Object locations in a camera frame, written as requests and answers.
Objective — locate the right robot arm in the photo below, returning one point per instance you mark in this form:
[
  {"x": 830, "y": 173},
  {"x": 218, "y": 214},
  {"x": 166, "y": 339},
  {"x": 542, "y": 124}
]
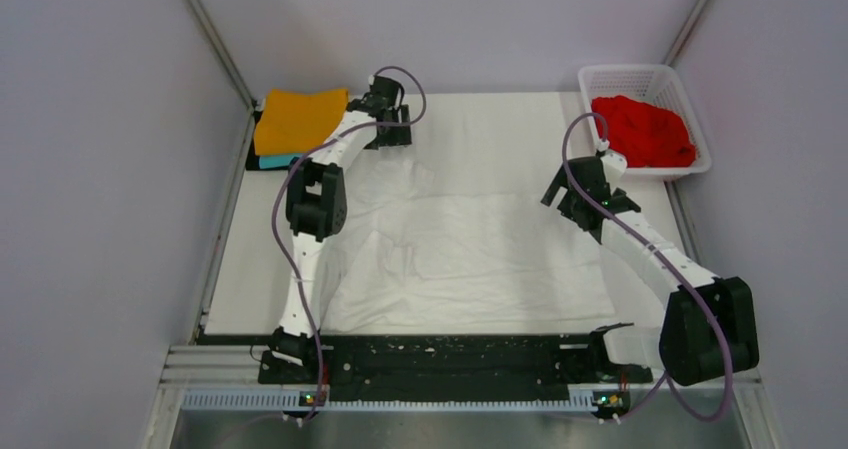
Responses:
[{"x": 709, "y": 322}]

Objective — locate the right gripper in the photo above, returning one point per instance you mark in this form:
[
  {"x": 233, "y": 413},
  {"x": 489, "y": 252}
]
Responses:
[{"x": 565, "y": 205}]

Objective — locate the orange folded t-shirt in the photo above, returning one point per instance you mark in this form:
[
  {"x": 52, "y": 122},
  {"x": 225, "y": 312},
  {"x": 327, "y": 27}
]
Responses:
[{"x": 294, "y": 122}]

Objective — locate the red t-shirt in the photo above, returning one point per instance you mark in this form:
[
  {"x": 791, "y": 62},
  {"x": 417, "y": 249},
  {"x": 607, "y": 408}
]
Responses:
[{"x": 648, "y": 136}]

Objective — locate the white plastic basket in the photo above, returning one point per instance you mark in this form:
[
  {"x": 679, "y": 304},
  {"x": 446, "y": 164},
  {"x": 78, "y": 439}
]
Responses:
[{"x": 655, "y": 84}]

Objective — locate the white t-shirt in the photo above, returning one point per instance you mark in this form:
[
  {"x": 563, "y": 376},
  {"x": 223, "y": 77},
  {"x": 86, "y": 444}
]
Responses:
[{"x": 437, "y": 250}]

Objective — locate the black folded t-shirt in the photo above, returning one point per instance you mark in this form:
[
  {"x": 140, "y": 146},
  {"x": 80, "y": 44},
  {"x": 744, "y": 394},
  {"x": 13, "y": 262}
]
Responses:
[{"x": 252, "y": 160}]

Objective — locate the teal folded t-shirt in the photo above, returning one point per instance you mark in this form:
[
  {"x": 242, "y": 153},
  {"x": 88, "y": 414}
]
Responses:
[{"x": 277, "y": 162}]

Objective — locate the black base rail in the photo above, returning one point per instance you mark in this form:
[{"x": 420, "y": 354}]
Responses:
[{"x": 446, "y": 368}]

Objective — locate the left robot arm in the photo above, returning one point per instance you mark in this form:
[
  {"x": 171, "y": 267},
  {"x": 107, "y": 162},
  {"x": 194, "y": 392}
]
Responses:
[{"x": 311, "y": 208}]

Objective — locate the white slotted cable duct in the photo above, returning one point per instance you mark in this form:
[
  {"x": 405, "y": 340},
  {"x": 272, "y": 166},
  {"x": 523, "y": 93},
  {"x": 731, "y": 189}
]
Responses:
[{"x": 295, "y": 401}]

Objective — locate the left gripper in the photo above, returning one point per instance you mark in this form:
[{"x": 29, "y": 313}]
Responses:
[{"x": 399, "y": 136}]

